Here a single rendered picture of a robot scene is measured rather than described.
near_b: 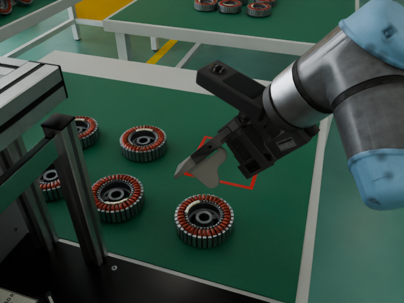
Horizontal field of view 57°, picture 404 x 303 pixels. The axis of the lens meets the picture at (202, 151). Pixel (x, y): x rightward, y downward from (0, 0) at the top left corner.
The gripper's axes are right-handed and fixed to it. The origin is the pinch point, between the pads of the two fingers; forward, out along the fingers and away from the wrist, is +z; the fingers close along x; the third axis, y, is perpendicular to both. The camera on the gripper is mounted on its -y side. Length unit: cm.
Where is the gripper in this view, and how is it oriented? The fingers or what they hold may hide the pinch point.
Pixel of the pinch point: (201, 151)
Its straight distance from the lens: 62.1
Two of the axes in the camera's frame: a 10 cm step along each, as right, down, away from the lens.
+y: 6.1, 8.0, -0.1
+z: -4.9, 3.8, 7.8
